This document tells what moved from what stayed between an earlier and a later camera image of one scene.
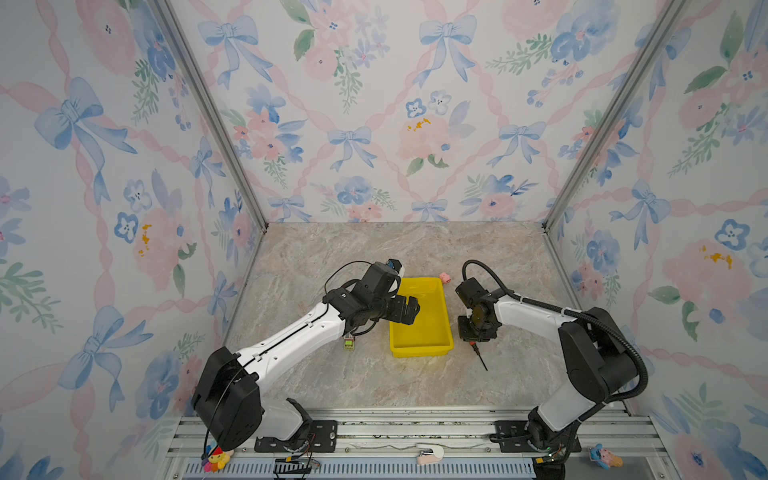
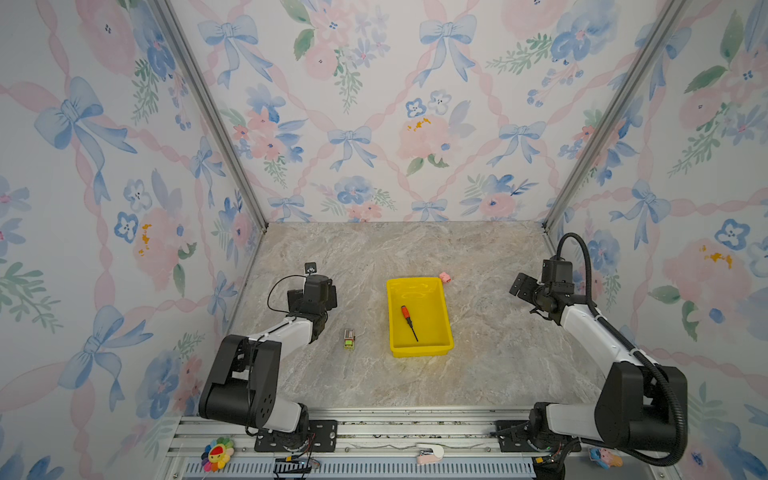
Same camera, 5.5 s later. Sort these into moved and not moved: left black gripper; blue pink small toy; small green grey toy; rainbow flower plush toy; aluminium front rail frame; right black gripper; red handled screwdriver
Moved: red handled screwdriver; right black gripper; left black gripper
Not moved: rainbow flower plush toy; aluminium front rail frame; small green grey toy; blue pink small toy
